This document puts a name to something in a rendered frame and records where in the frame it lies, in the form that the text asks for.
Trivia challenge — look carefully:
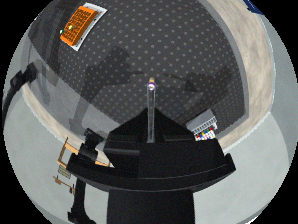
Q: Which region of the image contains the orange rectangular rack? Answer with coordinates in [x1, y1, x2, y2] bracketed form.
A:
[60, 6, 99, 46]

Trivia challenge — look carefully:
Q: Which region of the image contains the purple-capped vial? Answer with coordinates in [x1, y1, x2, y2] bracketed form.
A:
[148, 77, 155, 90]

